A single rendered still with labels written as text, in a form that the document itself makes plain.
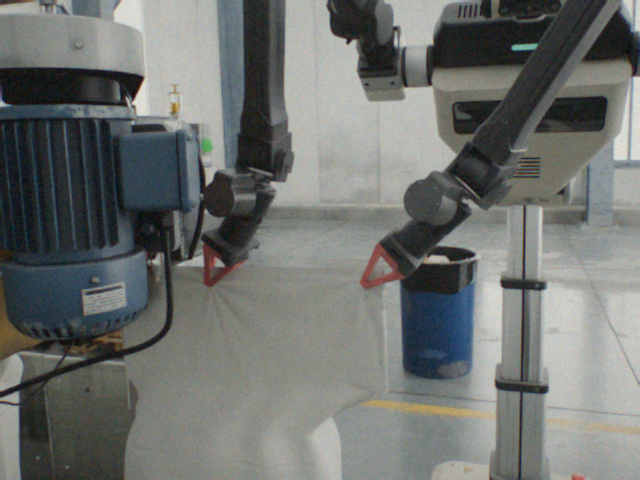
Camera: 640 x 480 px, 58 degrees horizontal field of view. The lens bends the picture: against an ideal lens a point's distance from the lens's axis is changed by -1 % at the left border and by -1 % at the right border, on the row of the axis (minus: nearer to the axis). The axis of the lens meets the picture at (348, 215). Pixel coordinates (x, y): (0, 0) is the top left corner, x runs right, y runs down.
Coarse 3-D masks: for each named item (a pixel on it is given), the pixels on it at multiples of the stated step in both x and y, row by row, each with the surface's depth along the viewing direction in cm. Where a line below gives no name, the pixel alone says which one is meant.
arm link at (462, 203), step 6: (462, 198) 84; (462, 204) 82; (468, 204) 86; (456, 210) 83; (462, 210) 83; (468, 210) 84; (456, 216) 83; (462, 216) 83; (468, 216) 84; (450, 222) 83; (456, 222) 84; (438, 228) 84; (444, 228) 84; (450, 228) 84; (456, 228) 85
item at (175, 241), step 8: (136, 128) 72; (144, 128) 72; (152, 128) 71; (160, 128) 71; (168, 128) 71; (144, 216) 73; (152, 216) 73; (176, 216) 73; (136, 224) 70; (144, 224) 70; (152, 224) 70; (176, 224) 73; (136, 232) 70; (144, 232) 70; (152, 232) 70; (176, 232) 73; (136, 240) 74; (144, 240) 74; (152, 240) 73; (160, 240) 73; (176, 240) 73; (152, 248) 74; (160, 248) 73; (176, 248) 73
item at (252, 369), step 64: (192, 320) 101; (256, 320) 97; (320, 320) 94; (384, 320) 91; (192, 384) 101; (256, 384) 98; (320, 384) 95; (384, 384) 92; (128, 448) 101; (192, 448) 97; (256, 448) 93; (320, 448) 94
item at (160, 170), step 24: (120, 144) 61; (144, 144) 61; (168, 144) 61; (192, 144) 66; (120, 168) 61; (144, 168) 61; (168, 168) 62; (192, 168) 65; (120, 192) 62; (144, 192) 62; (168, 192) 62; (192, 192) 64; (168, 216) 66
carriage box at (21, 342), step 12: (0, 252) 71; (0, 288) 71; (0, 300) 71; (0, 312) 71; (0, 324) 71; (0, 336) 71; (12, 336) 73; (24, 336) 75; (0, 348) 72; (12, 348) 73; (24, 348) 75; (0, 360) 72
